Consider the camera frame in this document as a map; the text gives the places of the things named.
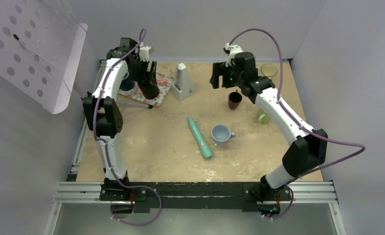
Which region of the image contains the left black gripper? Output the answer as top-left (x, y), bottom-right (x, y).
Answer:
top-left (129, 58), bottom-right (157, 86)

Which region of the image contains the brown striped mug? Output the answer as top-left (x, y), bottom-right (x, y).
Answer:
top-left (227, 91), bottom-right (243, 110)

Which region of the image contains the beige mug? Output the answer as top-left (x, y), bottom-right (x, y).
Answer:
top-left (260, 64), bottom-right (278, 78)

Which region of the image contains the light green mug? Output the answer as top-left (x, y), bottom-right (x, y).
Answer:
top-left (258, 110), bottom-right (271, 123)

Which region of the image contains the white upside-down mug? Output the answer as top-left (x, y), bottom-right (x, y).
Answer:
top-left (211, 124), bottom-right (236, 147)

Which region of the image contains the black mug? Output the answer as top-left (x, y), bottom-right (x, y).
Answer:
top-left (137, 78), bottom-right (160, 100)

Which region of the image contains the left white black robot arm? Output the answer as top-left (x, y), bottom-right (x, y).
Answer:
top-left (83, 38), bottom-right (159, 200)

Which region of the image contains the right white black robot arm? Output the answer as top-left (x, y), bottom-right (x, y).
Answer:
top-left (210, 52), bottom-right (327, 199)

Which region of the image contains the dark blue mug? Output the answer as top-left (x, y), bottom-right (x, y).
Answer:
top-left (119, 72), bottom-right (135, 92)

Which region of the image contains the floral tray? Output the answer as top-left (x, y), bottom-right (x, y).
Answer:
top-left (118, 72), bottom-right (174, 107)

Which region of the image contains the white wedge-shaped device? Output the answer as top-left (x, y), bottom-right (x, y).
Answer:
top-left (171, 63), bottom-right (196, 101)

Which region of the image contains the teal cylindrical tube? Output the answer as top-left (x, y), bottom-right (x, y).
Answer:
top-left (187, 117), bottom-right (213, 160)

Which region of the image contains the white perforated panel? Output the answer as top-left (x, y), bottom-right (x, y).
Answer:
top-left (0, 0), bottom-right (88, 114)

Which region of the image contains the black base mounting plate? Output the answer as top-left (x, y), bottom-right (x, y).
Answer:
top-left (99, 180), bottom-right (291, 214)

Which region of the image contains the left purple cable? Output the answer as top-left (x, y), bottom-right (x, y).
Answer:
top-left (92, 28), bottom-right (163, 228)

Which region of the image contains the purple cable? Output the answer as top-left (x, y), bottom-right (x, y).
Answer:
top-left (227, 27), bottom-right (366, 182)
top-left (92, 28), bottom-right (163, 228)

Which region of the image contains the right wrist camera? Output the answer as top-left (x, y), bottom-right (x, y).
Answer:
top-left (224, 43), bottom-right (243, 67)

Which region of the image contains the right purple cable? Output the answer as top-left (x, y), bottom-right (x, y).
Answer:
top-left (227, 27), bottom-right (366, 182)

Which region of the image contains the aluminium frame rail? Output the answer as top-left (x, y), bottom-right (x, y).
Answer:
top-left (44, 181), bottom-right (346, 235)

